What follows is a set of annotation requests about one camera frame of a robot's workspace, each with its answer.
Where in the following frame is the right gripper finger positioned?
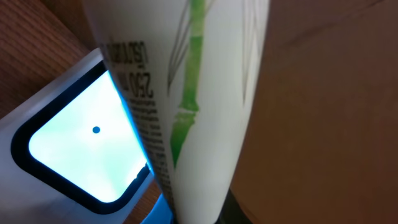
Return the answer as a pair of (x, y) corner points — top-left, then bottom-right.
(215, 190), (252, 224)

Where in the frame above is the blue snack packet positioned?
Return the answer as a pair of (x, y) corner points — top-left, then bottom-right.
(141, 194), (174, 224)

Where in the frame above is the white bamboo cream tube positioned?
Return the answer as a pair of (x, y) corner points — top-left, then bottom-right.
(83, 0), (270, 223)

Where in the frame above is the white barcode scanner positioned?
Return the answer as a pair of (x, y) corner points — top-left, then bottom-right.
(1, 49), (152, 223)

